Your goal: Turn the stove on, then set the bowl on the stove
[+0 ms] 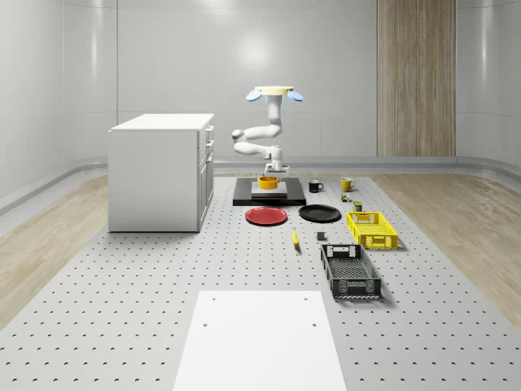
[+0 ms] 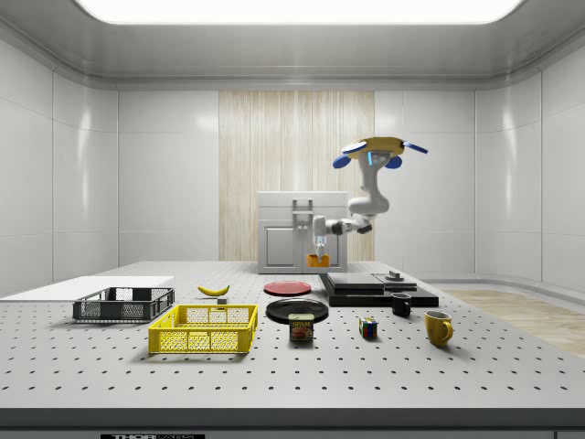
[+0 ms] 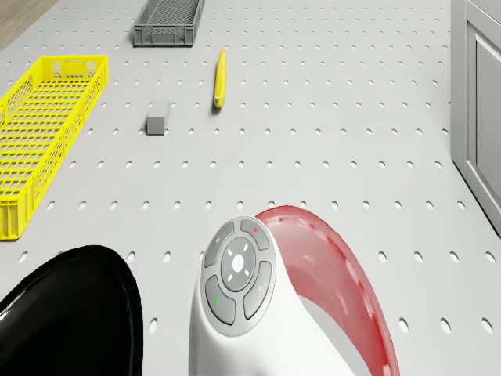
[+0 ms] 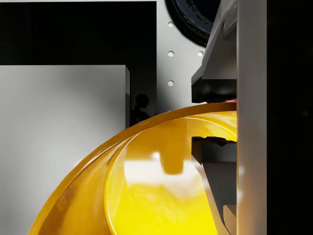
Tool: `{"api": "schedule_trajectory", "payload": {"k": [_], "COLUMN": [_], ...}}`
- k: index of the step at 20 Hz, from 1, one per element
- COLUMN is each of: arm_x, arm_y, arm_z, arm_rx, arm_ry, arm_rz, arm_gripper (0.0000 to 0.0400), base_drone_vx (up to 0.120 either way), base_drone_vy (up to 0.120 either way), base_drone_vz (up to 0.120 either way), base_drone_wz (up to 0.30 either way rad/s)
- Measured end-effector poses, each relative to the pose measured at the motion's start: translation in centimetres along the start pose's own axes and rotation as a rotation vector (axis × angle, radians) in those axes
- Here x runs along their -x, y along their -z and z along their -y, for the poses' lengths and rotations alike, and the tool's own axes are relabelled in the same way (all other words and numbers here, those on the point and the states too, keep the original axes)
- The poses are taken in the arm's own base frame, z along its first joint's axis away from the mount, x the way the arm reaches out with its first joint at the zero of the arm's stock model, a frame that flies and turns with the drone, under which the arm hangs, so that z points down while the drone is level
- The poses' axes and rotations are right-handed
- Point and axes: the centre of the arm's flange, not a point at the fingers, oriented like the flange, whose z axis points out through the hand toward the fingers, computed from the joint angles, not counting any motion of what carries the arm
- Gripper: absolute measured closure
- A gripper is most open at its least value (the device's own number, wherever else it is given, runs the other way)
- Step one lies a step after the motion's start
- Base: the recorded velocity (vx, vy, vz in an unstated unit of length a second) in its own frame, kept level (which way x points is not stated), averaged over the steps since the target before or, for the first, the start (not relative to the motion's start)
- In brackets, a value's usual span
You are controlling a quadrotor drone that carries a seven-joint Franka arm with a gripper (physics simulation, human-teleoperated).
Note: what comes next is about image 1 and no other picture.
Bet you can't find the red plate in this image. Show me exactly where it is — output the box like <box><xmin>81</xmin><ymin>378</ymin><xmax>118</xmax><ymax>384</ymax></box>
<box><xmin>244</xmin><ymin>205</ymin><xmax>289</xmax><ymax>226</ymax></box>

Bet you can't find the white board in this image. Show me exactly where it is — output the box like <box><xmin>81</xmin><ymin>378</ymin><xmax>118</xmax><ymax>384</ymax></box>
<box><xmin>172</xmin><ymin>289</ymin><xmax>348</xmax><ymax>391</ymax></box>

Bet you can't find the white cabinet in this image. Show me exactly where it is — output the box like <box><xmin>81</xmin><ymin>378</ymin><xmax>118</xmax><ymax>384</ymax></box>
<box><xmin>107</xmin><ymin>112</ymin><xmax>216</xmax><ymax>234</ymax></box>

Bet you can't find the yellow basket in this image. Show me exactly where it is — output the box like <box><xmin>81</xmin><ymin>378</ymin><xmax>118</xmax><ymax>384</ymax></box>
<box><xmin>345</xmin><ymin>210</ymin><xmax>400</xmax><ymax>250</ymax></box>

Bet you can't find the black plate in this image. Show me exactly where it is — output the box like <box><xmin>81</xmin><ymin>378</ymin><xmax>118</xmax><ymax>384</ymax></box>
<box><xmin>297</xmin><ymin>204</ymin><xmax>343</xmax><ymax>224</ymax></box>

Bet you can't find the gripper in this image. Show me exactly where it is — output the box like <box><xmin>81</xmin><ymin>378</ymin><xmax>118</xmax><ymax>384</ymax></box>
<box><xmin>264</xmin><ymin>162</ymin><xmax>291</xmax><ymax>179</ymax></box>

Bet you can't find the dark grey basket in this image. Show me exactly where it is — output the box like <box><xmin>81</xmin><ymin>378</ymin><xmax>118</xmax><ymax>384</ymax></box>
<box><xmin>319</xmin><ymin>243</ymin><xmax>384</xmax><ymax>302</ymax></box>

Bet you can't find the black stove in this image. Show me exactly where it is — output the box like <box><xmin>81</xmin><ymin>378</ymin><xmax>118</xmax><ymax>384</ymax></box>
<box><xmin>231</xmin><ymin>176</ymin><xmax>308</xmax><ymax>207</ymax></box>

